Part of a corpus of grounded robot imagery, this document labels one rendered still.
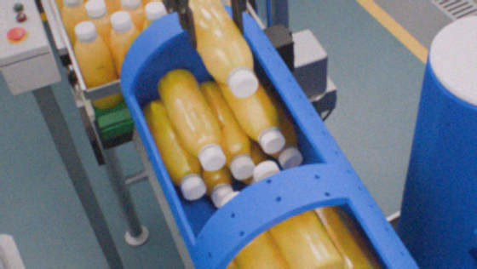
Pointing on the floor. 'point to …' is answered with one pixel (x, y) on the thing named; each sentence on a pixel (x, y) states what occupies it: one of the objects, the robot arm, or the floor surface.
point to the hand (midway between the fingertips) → (214, 21)
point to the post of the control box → (62, 138)
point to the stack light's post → (279, 13)
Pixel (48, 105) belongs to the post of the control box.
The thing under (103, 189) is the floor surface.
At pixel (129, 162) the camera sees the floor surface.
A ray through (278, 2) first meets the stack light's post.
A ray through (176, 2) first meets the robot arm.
